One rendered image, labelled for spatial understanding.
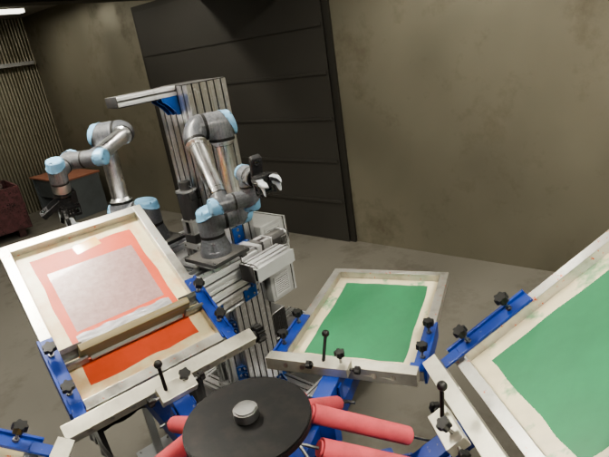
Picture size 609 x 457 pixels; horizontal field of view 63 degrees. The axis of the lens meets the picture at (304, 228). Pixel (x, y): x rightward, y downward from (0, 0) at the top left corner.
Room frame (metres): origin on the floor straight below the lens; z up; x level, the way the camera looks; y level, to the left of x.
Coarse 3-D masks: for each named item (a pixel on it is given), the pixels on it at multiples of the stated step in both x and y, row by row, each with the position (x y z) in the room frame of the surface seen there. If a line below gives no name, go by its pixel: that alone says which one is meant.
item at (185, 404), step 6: (186, 396) 1.37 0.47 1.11; (174, 402) 1.35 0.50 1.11; (180, 402) 1.35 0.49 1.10; (186, 402) 1.35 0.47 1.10; (192, 402) 1.35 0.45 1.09; (174, 408) 1.34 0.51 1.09; (180, 408) 1.33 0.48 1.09; (186, 408) 1.33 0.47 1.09; (192, 408) 1.33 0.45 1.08; (180, 414) 1.31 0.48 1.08; (186, 414) 1.31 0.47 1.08
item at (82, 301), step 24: (48, 264) 1.86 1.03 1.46; (72, 264) 1.88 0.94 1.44; (48, 288) 1.76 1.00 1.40; (72, 288) 1.77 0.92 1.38; (96, 288) 1.79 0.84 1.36; (72, 312) 1.68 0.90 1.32; (96, 312) 1.69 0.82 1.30; (120, 312) 1.71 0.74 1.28; (72, 336) 1.59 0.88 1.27; (96, 360) 1.52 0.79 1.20; (120, 360) 1.53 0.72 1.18
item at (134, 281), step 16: (112, 240) 2.02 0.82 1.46; (128, 240) 2.03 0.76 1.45; (96, 256) 1.93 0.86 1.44; (112, 256) 1.95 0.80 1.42; (128, 256) 1.96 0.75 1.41; (144, 256) 1.97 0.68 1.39; (112, 272) 1.87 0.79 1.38; (128, 272) 1.88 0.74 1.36; (144, 272) 1.89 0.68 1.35; (112, 288) 1.80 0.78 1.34; (128, 288) 1.81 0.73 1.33; (144, 288) 1.82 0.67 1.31; (160, 288) 1.83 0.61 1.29; (128, 304) 1.75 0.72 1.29; (144, 304) 1.76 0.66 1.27; (144, 336) 1.63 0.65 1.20; (160, 336) 1.64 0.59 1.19; (176, 336) 1.65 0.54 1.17
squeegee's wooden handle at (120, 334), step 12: (180, 300) 1.68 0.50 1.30; (156, 312) 1.62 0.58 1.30; (168, 312) 1.63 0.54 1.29; (180, 312) 1.69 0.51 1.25; (132, 324) 1.56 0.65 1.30; (144, 324) 1.58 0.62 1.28; (156, 324) 1.63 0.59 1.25; (96, 336) 1.50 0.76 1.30; (108, 336) 1.51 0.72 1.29; (120, 336) 1.54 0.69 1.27; (84, 348) 1.46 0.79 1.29; (96, 348) 1.49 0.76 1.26
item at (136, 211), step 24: (120, 216) 2.11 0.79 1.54; (144, 216) 2.13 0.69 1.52; (24, 240) 1.91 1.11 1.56; (48, 240) 1.93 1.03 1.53; (168, 264) 1.94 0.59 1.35; (24, 288) 1.71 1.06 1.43; (48, 336) 1.55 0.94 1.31; (216, 336) 1.63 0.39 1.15; (168, 360) 1.52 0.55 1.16; (120, 384) 1.42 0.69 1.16
